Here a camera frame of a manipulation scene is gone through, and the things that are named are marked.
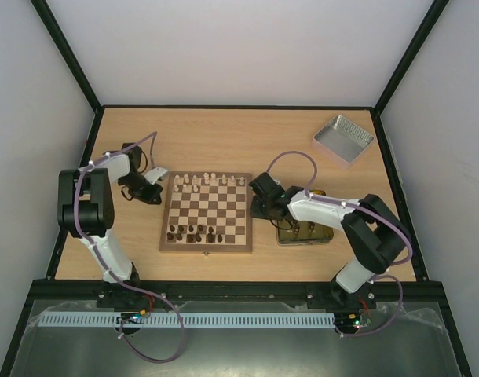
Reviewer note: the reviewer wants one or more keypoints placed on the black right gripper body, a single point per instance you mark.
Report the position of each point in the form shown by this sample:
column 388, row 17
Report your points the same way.
column 261, row 207

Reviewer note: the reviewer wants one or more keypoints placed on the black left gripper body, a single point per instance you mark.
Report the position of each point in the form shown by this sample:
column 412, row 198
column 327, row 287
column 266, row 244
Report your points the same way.
column 134, row 181

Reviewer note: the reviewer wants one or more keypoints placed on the gold tin box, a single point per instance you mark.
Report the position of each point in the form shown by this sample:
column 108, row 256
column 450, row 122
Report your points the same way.
column 292, row 232

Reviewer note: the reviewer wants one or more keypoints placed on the wooden chess board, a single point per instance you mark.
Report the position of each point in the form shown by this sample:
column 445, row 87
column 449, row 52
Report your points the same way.
column 225, row 208

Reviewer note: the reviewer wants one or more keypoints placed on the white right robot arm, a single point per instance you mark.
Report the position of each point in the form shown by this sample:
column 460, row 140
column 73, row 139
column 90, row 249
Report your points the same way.
column 377, row 237

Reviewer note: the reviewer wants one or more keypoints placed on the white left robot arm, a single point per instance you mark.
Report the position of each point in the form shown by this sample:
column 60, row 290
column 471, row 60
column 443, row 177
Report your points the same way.
column 85, row 207

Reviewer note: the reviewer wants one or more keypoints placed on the silver tin lid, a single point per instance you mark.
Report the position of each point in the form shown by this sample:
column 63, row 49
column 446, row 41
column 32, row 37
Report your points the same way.
column 342, row 141

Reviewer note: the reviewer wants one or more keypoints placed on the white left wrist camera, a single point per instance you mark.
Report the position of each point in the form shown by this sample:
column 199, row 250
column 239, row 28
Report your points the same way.
column 156, row 174

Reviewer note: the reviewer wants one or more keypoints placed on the white slotted cable duct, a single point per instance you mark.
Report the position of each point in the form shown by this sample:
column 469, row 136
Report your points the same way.
column 189, row 320

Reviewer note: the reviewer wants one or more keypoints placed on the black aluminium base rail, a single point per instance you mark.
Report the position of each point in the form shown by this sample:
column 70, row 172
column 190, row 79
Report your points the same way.
column 314, row 295

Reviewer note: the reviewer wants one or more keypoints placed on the black frame post left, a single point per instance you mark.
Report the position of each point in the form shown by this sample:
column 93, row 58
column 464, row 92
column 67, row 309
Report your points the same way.
column 55, row 32

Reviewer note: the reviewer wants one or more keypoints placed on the black frame post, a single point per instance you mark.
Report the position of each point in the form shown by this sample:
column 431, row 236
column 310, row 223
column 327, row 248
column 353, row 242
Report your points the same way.
column 55, row 32
column 422, row 33

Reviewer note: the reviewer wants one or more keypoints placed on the black frame post right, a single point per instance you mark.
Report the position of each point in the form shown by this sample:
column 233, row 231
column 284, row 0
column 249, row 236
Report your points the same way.
column 422, row 33

